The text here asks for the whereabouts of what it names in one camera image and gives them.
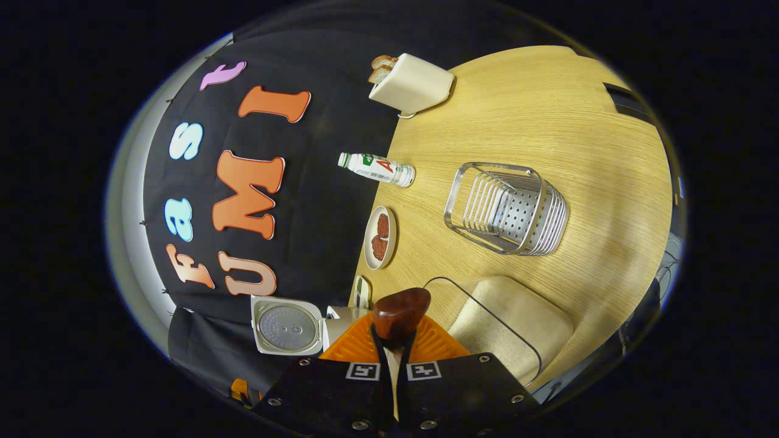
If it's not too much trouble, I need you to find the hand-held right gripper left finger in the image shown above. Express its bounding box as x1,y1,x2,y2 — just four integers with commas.
253,313,396,437

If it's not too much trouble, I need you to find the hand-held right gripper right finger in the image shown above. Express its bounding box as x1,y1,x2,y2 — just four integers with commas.
397,315,540,437

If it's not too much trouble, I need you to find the white rice cooker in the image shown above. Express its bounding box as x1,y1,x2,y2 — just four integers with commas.
251,295,372,356

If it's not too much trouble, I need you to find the brown wooden spoon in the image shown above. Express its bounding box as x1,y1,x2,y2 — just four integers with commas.
372,288,431,366

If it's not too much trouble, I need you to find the metal wire chopstick holder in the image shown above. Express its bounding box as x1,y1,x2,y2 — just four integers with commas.
444,162,570,256

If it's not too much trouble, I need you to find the white round plate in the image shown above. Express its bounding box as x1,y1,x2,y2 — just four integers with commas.
363,206,397,270

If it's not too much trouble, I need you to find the white drink bottle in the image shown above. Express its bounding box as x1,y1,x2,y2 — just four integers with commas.
338,152,416,187

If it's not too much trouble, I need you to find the cream white toaster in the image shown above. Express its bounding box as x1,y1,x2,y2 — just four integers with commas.
368,53,455,116

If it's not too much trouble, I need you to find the black table edge pad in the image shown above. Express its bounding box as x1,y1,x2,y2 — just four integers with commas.
603,82,655,126

